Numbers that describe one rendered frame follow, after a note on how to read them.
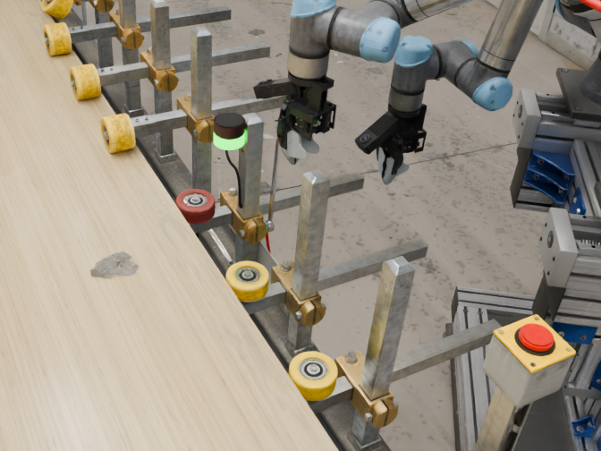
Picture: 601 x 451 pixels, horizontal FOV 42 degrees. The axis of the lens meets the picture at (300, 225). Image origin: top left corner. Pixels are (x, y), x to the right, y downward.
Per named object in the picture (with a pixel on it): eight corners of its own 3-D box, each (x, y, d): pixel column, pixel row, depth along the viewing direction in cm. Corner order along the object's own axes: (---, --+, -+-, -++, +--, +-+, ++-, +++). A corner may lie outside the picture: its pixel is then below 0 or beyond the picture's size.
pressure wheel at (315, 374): (291, 388, 138) (295, 344, 130) (334, 399, 136) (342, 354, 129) (279, 424, 131) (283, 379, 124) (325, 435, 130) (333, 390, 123)
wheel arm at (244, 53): (264, 52, 211) (265, 39, 208) (270, 57, 208) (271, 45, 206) (81, 82, 190) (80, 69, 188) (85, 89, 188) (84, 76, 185)
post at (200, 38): (206, 206, 194) (205, 23, 164) (211, 213, 191) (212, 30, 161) (192, 208, 192) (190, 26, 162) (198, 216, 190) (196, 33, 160)
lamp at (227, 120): (235, 199, 164) (237, 109, 151) (246, 214, 160) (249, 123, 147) (209, 205, 162) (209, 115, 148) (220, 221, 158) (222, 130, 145)
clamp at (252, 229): (240, 205, 174) (241, 186, 171) (266, 240, 165) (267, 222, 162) (216, 210, 172) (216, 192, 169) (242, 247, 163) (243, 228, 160)
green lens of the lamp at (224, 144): (236, 131, 154) (236, 121, 152) (249, 146, 150) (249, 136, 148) (208, 137, 151) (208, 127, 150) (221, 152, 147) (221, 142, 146)
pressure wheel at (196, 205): (206, 225, 172) (206, 182, 164) (220, 247, 166) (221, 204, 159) (171, 234, 168) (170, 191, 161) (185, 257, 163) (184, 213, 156)
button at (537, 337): (535, 327, 94) (538, 318, 93) (557, 350, 92) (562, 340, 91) (509, 337, 93) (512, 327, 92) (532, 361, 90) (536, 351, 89)
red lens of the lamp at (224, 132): (236, 120, 152) (237, 110, 151) (249, 135, 148) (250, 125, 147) (208, 125, 150) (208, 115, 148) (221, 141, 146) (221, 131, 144)
